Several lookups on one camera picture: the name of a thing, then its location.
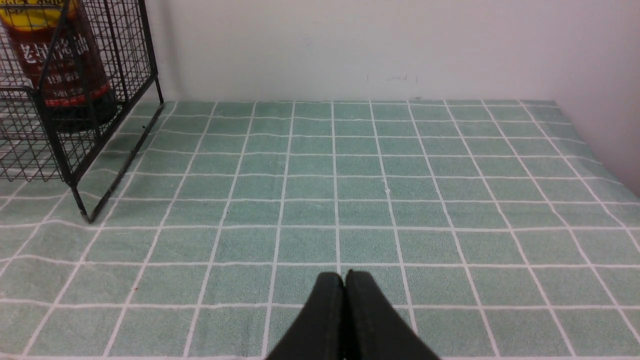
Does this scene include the black wire mesh shelf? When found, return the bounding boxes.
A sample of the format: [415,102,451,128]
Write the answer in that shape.
[1,0,165,224]

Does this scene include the green checkered tablecloth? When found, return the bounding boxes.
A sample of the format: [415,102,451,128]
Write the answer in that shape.
[1,100,639,360]

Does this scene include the soy sauce bottle brown cap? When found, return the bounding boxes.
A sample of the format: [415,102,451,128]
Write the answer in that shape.
[1,0,118,133]

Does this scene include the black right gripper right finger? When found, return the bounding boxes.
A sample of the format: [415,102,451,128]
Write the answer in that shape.
[343,269,439,360]

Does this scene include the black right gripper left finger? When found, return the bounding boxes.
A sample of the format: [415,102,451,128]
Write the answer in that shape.
[267,272,345,360]

